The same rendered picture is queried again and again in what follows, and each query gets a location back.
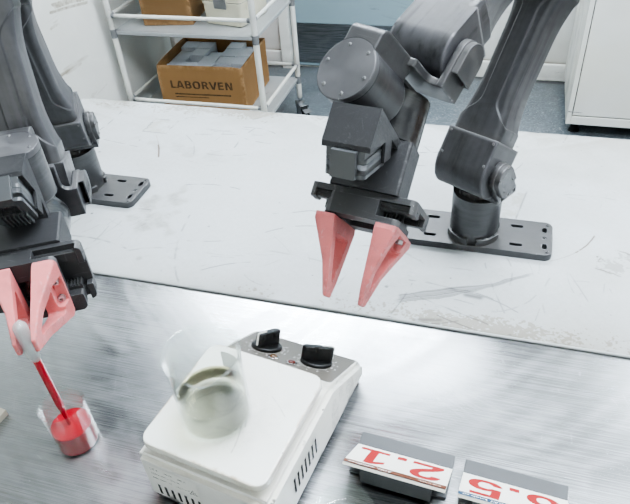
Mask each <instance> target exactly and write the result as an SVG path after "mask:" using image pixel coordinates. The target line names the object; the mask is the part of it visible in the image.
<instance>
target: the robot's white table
mask: <svg viewBox="0 0 630 504"><path fill-rule="evenodd" d="M81 103H82V105H83V108H84V110H85V111H89V112H91V111H93V112H94V114H95V117H96V119H97V121H98V127H99V132H100V139H99V147H95V151H96V154H97V157H98V160H99V163H100V166H101V169H102V170H103V171H104V172H105V174H114V175H123V176H132V177H141V178H148V179H149V180H150V184H151V187H150V188H149V189H148V190H147V191H146V193H145V194H144V195H143V196H142V197H141V198H140V200H139V201H138V202H137V203H136V204H135V205H134V206H133V207H131V208H119V207H111V206H104V205H96V204H88V205H86V214H82V215H78V216H73V217H71V229H70V234H71V237H72V240H79V241H80V242H81V243H82V246H83V249H84V251H85V254H86V257H87V259H88V262H89V265H90V267H91V270H92V273H93V274H94V275H101V276H107V277H113V278H119V279H126V280H132V281H138V282H145V283H151V284H157V285H163V286H170V287H176V288H182V289H189V290H195V291H201V292H207V293H214V294H220V295H226V296H233V297H239V298H245V299H251V300H258V301H264V302H270V303H277V304H283V305H289V306H295V307H302V308H308V309H314V310H321V311H327V312H333V313H339V314H346V315H352V316H358V317H364V318H371V319H377V320H383V321H390V322H396V323H402V324H408V325H415V326H421V327H427V328H434V329H440V330H446V331H452V332H459V333H465V334H471V335H478V336H484V337H490V338H496V339H503V340H509V341H515V342H522V343H528V344H534V345H540V346H547V347H553V348H559V349H566V350H572V351H578V352H584V353H591V354H597V355H603V356H610V357H616V358H622V359H628V360H630V140H626V139H613V138H600V137H587V136H574V135H561V134H548V133H533V132H522V131H518V139H517V141H516V143H515V145H514V147H513V149H514V150H515V151H517V152H518V154H517V156H516V158H515V160H514V162H513V164H512V167H513V168H514V171H515V174H516V177H517V178H516V179H515V183H516V191H515V192H514V193H513V194H511V195H510V196H509V197H508V198H506V199H505V200H504V201H503V202H502V206H501V213H500V218H509V219H518V220H527V221H536V222H545V223H549V224H551V225H552V227H553V243H552V256H551V259H550V260H548V261H539V260H531V259H523V258H515V257H507V256H499V255H491V254H483V253H476V252H468V251H460V250H452V249H444V248H436V247H428V246H420V245H412V244H411V245H410V248H409V250H408V251H407V252H406V253H405V254H404V255H403V256H402V257H401V259H400V260H399V261H398V262H397V263H396V264H395V265H394V266H393V267H392V269H391V270H390V271H389V272H388V273H387V274H386V275H385V276H384V278H383V279H382V280H381V281H380V283H379V285H378V286H377V288H376V290H375V291H374V293H373V294H372V296H371V298H370V299H369V301H368V302H367V304H366V306H365V307H361V306H359V305H358V298H359V292H360V286H361V282H362V277H363V273H364V269H365V264H366V260H367V255H368V251H369V246H370V242H371V237H372V233H368V232H364V231H359V230H355V234H354V237H353V240H352V243H351V246H350V248H349V251H348V254H347V256H346V259H345V262H344V264H343V267H342V270H341V272H340V275H339V278H338V280H337V283H336V285H335V288H334V290H333V292H332V294H331V297H330V298H328V297H325V296H323V294H322V256H321V250H320V244H319V238H318V232H317V227H316V221H315V214H316V210H321V211H325V203H326V199H323V198H321V200H317V199H315V198H314V197H313V196H311V190H312V187H313V184H314V181H320V182H325V183H330V179H331V176H329V174H327V173H325V168H326V146H323V145H321V144H322V136H323V133H324V130H325V126H326V123H327V120H328V117H327V116H314V115H301V114H288V113H275V112H262V111H249V110H236V109H223V108H210V107H197V106H184V105H171V104H158V103H145V102H132V101H117V100H106V99H93V98H89V99H83V98H82V99H81ZM448 129H449V126H444V125H431V124H425V127H424V130H423V134H422V138H421V141H420V145H419V148H418V153H419V155H420V156H419V160H418V163H417V167H416V171H415V174H414V178H413V181H412V185H411V188H410V192H409V195H408V199H410V200H414V201H417V202H419V204H420V205H421V207H422V208H423V209H428V210H437V211H446V212H451V207H452V196H453V186H452V185H449V184H447V183H445V182H442V181H440V180H438V179H437V178H436V176H435V161H436V157H437V154H438V151H439V149H440V147H441V145H442V143H443V140H444V138H445V136H446V133H447V131H448ZM330 184H331V183H330Z"/></svg>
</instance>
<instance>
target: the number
mask: <svg viewBox="0 0 630 504"><path fill-rule="evenodd" d="M462 491H464V492H468V493H471V494H475V495H479V496H482V497H486V498H489V499H493V500H496V501H500V502H503V503H507V504H565V502H564V501H560V500H556V499H553V498H549V497H546V496H542V495H538V494H535V493H531V492H527V491H524V490H520V489H516V488H513V487H509V486H505V485H502V484H498V483H495V482H491V481H487V480H484V479H480V478H476V477H473V476H469V475H466V477H465V481H464V484H463V488H462Z"/></svg>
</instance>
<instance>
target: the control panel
mask: <svg viewBox="0 0 630 504"><path fill-rule="evenodd" d="M258 332H259V331H257V332H255V333H253V334H251V335H249V336H247V337H245V338H243V339H241V345H242V349H241V351H242V352H246V353H249V354H252V355H255V356H258V357H261V358H264V359H268V360H271V361H274V362H277V363H280V364H283V365H287V366H290V367H293V368H296V369H299V370H302V371H305V372H309V373H312V374H314V375H317V376H318V377H319V378H320V380H323V381H326V382H332V381H333V380H335V379H336V378H337V377H338V376H339V375H340V374H342V373H343V372H344V371H345V370H346V369H347V368H349V367H350V366H351V365H352V364H353V363H354V362H355V361H356V360H352V359H349V358H346V357H342V356H339V355H336V354H334V357H333V359H332V366H331V367H330V368H326V369H317V368H311V367H308V366H306V365H304V364H302V363H301V361H300V359H301V354H302V347H303V345H302V344H299V343H296V342H292V341H289V340H286V339H282V338H280V339H279V343H280V344H281V345H282V346H283V347H282V351H280V352H278V353H265V352H260V351H257V350H255V349H254V348H252V346H251V345H252V342H253V341H254V340H256V337H257V333H258ZM270 354H276V355H277V356H278V357H277V358H273V357H270ZM290 359H292V360H295V362H296V363H289V362H288V360H290Z"/></svg>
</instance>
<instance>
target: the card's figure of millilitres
mask: <svg viewBox="0 0 630 504"><path fill-rule="evenodd" d="M349 459H352V460H356V461H360V462H363V463H367V464H370V465H374V466H377V467H381V468H384V469H388V470H391V471H395V472H398V473H402V474H406V475H409V476H413V477H416V478H420V479H423V480H427V481H430V482H434V483H437V484H441V485H444V483H445V480H446V477H447V474H448V471H449V470H448V469H445V468H441V467H438V466H434V465H430V464H427V463H423V462H419V461H416V460H412V459H408V458H405V457H401V456H397V455H394V454H390V453H387V452H383V451H379V450H376V449H372V448H368V447H365V446H361V445H360V446H359V447H358V448H357V449H356V450H355V451H354V452H353V453H352V454H351V455H350V457H349Z"/></svg>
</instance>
